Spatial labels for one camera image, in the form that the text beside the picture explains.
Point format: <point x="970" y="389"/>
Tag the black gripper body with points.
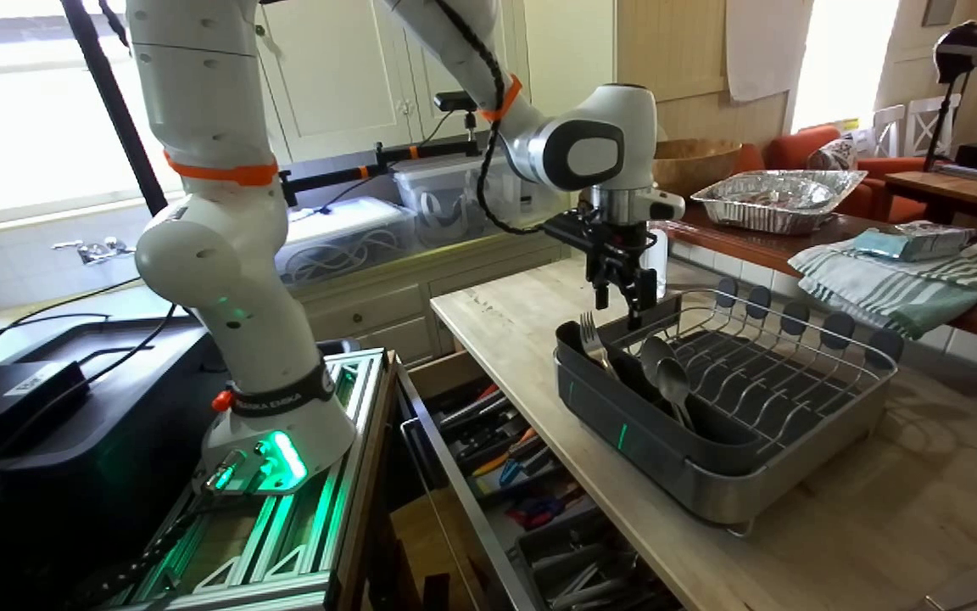
<point x="619" y="248"/>

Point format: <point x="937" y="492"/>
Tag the grey dish rack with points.
<point x="670" y="444"/>

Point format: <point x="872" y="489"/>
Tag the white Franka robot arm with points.
<point x="229" y="259"/>

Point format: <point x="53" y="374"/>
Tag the wooden bowl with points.
<point x="703" y="159"/>

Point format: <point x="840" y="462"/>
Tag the brown wooden counter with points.
<point x="762" y="241"/>

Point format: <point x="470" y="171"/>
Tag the aluminium foil tray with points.
<point x="777" y="198"/>

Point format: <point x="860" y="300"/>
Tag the cream drawer cabinet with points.
<point x="399" y="300"/>

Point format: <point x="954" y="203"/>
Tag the orange sofa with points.
<point x="807" y="146"/>

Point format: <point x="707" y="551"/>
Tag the open drawer with tools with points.
<point x="524" y="498"/>

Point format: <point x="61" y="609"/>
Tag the teal striped dish towel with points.
<point x="872" y="291"/>

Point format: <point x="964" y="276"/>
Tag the white hanging paper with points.
<point x="766" y="45"/>

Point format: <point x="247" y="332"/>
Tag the small blue folded cloth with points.
<point x="913" y="241"/>

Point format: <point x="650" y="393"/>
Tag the black bar with orange clamps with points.
<point x="342" y="171"/>

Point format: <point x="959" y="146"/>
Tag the black lamp on stand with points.
<point x="964" y="51"/>

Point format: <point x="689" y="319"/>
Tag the black tripod pole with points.
<point x="116" y="107"/>

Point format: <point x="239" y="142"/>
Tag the large black cabinet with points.
<point x="83" y="498"/>

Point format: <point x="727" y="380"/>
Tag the flat black box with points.
<point x="10" y="401"/>

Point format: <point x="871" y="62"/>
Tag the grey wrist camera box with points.
<point x="665" y="205"/>

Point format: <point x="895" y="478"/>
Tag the black camera on bar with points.
<point x="456" y="102"/>

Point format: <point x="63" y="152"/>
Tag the aluminium frame robot mount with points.
<point x="288" y="531"/>

